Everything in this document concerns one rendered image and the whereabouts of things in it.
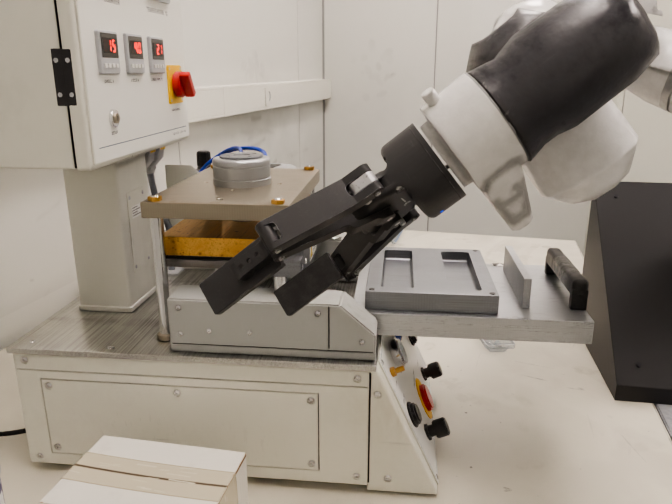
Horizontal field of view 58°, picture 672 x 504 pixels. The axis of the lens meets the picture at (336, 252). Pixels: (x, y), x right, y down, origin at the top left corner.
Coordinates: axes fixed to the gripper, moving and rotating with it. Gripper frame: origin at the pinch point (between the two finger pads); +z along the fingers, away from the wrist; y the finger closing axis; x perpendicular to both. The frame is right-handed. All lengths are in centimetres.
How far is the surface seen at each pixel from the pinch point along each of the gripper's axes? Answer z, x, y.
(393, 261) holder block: -5.4, -4.5, -39.9
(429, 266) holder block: -10.1, 0.3, -34.9
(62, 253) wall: 57, -53, -54
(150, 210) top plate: 10.4, -19.8, -9.6
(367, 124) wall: 0, -125, -256
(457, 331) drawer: -9.3, 10.5, -26.9
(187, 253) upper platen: 11.8, -15.3, -15.6
